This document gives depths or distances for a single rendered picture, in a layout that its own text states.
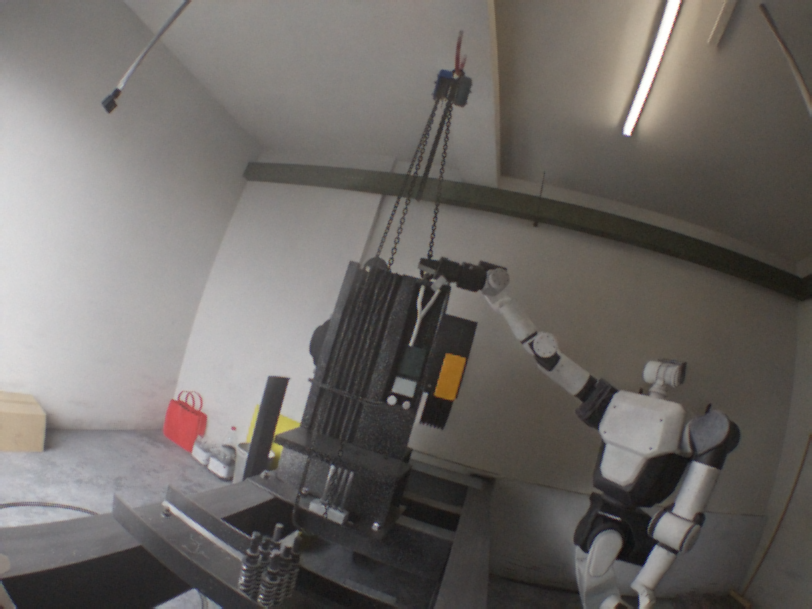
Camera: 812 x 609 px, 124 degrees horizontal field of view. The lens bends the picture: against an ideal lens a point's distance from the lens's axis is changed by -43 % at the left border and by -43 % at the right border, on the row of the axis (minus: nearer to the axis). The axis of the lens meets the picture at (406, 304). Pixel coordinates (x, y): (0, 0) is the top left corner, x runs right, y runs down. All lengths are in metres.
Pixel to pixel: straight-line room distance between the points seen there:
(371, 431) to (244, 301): 2.08
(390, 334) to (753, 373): 2.82
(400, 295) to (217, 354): 2.20
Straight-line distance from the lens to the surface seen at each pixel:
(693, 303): 3.09
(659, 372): 1.17
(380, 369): 1.45
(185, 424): 3.40
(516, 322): 1.22
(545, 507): 2.67
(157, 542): 0.94
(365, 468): 1.26
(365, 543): 1.59
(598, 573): 1.18
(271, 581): 0.80
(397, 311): 1.47
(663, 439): 1.05
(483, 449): 2.60
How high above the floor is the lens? 1.25
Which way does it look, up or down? 9 degrees up
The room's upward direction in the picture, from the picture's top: 16 degrees clockwise
